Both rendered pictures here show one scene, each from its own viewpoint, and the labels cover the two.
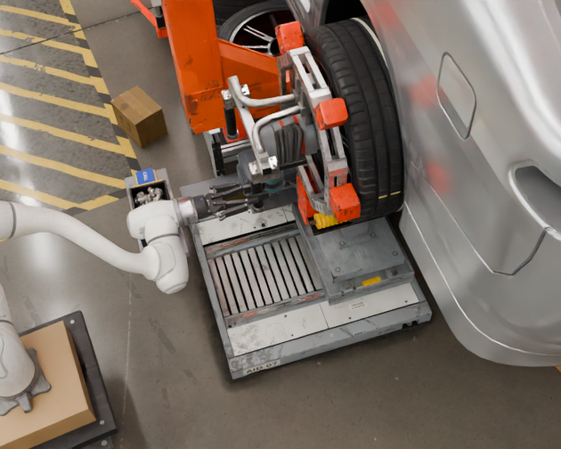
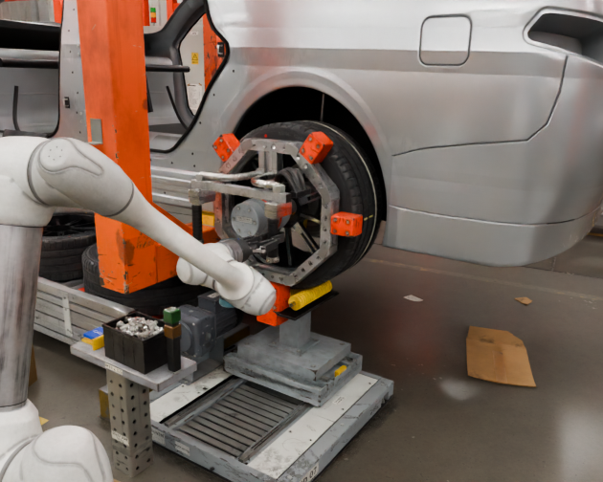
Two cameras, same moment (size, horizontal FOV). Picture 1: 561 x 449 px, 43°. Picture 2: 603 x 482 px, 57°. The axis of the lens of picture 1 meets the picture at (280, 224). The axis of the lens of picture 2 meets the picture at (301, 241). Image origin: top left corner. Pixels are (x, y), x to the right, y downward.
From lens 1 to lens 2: 1.77 m
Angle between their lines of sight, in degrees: 51
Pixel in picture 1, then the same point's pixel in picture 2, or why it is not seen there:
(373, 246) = (322, 346)
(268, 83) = not seen: hidden behind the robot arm
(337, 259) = (304, 361)
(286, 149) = (294, 180)
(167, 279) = (264, 286)
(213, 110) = (145, 260)
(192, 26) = (134, 159)
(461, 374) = (449, 413)
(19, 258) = not seen: outside the picture
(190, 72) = not seen: hidden behind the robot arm
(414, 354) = (406, 418)
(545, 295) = (574, 122)
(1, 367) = (98, 466)
